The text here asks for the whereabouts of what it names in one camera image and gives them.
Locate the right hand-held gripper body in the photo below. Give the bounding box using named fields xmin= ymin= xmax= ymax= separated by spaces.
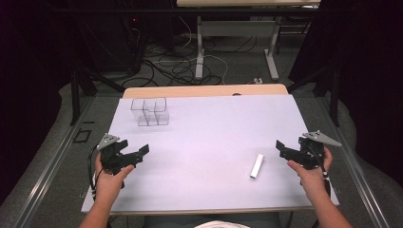
xmin=297 ymin=130 xmax=343 ymax=171

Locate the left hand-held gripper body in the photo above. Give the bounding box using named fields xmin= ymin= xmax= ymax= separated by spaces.
xmin=96 ymin=133 xmax=138 ymax=175

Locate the white cylindrical tube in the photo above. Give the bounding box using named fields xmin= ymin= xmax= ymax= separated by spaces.
xmin=249 ymin=153 xmax=265 ymax=180

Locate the clear plastic compartment organizer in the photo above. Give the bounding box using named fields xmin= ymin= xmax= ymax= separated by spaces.
xmin=130 ymin=96 xmax=170 ymax=127

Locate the person's right hand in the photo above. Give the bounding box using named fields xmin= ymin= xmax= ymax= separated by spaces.
xmin=286 ymin=146 xmax=334 ymax=193

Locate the person's left hand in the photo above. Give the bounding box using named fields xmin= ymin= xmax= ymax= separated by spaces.
xmin=94 ymin=153 xmax=136 ymax=203

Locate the black metal stand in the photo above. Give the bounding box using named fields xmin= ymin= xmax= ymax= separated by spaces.
xmin=285 ymin=66 xmax=342 ymax=128
xmin=69 ymin=66 xmax=126 ymax=126

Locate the white table cover sheet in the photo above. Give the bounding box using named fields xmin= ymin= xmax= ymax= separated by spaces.
xmin=81 ymin=94 xmax=340 ymax=214

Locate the light wooden table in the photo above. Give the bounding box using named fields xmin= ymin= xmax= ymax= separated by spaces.
xmin=81 ymin=83 xmax=340 ymax=217

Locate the person's white shirt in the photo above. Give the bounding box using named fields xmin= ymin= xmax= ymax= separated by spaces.
xmin=193 ymin=220 xmax=252 ymax=228

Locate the dark computer tower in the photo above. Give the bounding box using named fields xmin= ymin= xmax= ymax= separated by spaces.
xmin=94 ymin=12 xmax=144 ymax=74

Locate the white desk with metal legs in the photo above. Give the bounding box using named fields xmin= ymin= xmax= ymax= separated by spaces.
xmin=176 ymin=0 xmax=322 ymax=81

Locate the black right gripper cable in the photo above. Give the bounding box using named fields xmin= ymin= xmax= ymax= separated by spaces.
xmin=312 ymin=148 xmax=333 ymax=198

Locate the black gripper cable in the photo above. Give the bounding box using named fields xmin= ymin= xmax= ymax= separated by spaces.
xmin=87 ymin=143 xmax=106 ymax=201
xmin=312 ymin=148 xmax=333 ymax=198

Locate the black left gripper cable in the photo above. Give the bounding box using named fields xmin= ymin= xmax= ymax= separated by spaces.
xmin=87 ymin=143 xmax=106 ymax=201

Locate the aluminium floor rail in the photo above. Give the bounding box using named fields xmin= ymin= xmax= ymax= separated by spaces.
xmin=317 ymin=94 xmax=392 ymax=228
xmin=11 ymin=96 xmax=96 ymax=228

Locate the tangle of black floor cables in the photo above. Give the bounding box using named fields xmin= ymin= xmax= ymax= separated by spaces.
xmin=121 ymin=33 xmax=259 ymax=88

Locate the white floor cable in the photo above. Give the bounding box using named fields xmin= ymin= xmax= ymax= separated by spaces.
xmin=177 ymin=15 xmax=230 ymax=86

